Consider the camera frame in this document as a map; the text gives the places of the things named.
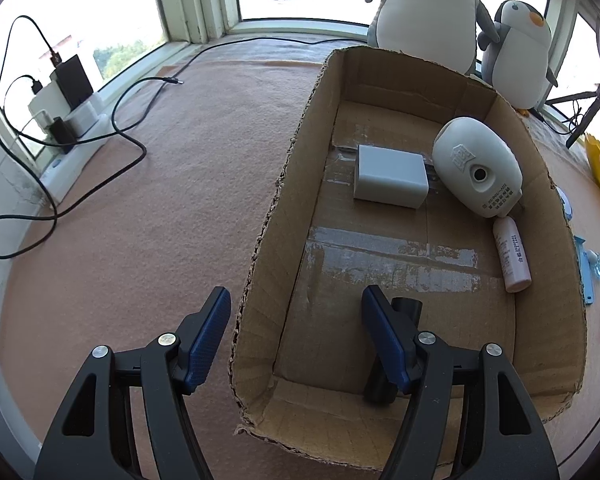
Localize black cable with loose plug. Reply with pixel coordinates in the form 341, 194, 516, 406
0, 76, 185, 261

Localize black plug adapter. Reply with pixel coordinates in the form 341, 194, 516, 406
49, 116, 78, 147

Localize black adapter cable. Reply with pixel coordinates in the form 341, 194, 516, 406
0, 75, 43, 161

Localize white plug adapter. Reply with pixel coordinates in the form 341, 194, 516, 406
28, 87, 71, 121

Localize small penguin plush toy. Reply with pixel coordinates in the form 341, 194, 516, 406
476, 0, 559, 111

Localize black tripod legs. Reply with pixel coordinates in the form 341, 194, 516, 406
545, 72, 600, 150

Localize long black cable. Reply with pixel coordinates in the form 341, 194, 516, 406
75, 34, 368, 138

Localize black power bank cable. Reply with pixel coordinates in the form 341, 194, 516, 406
0, 15, 63, 211

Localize white plug-in device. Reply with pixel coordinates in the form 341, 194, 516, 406
432, 116, 524, 219

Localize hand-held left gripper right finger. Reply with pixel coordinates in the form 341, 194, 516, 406
361, 285, 561, 480

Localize white charger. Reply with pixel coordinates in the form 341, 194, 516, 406
352, 144, 429, 209

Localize black cylinder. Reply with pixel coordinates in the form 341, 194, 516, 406
364, 296, 425, 405

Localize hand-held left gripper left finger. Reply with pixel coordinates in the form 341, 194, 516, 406
34, 286, 232, 480

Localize blue card pack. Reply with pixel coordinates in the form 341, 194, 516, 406
574, 236, 600, 307

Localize black power adapter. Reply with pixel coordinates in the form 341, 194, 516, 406
49, 54, 95, 110

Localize large penguin plush toy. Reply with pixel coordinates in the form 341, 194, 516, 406
362, 0, 501, 76

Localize cardboard box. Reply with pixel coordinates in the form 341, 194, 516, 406
228, 46, 588, 466

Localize white power strip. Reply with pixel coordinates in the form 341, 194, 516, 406
27, 91, 116, 203

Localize small pink bottle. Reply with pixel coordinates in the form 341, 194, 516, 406
492, 216, 532, 293

